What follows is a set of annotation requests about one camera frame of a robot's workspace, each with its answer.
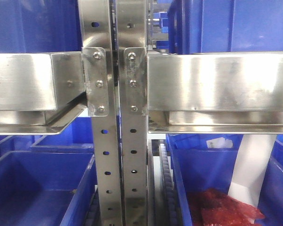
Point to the lower left blue bin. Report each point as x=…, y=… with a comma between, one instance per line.
x=46, y=189

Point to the red plastic bag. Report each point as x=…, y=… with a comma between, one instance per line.
x=214, y=208

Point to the blue bin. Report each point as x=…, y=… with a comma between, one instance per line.
x=277, y=183
x=46, y=189
x=202, y=161
x=200, y=26
x=34, y=26

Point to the right steel upright post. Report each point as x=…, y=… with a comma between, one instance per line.
x=131, y=21

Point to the upper right blue bin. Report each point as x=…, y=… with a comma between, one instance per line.
x=200, y=26

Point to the far right lower blue bin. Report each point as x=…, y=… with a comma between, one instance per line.
x=277, y=183

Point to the steel upright post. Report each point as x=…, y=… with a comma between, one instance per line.
x=97, y=53
x=131, y=21

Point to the upper left blue bin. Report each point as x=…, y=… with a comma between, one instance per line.
x=34, y=26

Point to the right steel shelf beam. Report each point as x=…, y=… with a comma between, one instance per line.
x=237, y=92

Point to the left steel shelf beam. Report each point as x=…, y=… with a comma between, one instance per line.
x=40, y=93

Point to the left steel upright post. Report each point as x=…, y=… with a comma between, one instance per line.
x=97, y=53

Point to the steel shelf beam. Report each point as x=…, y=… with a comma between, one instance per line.
x=40, y=93
x=237, y=92

